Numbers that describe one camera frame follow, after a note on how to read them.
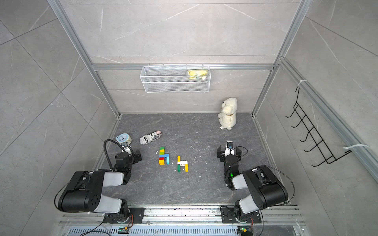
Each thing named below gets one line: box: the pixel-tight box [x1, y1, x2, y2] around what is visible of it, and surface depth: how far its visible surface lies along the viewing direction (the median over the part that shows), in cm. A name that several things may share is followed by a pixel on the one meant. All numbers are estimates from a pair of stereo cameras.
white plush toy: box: [217, 97, 238, 131], surface depth 106 cm
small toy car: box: [139, 130, 162, 146], surface depth 103 cm
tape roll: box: [116, 133, 133, 146], surface depth 103 cm
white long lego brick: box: [177, 160, 189, 167], surface depth 92 cm
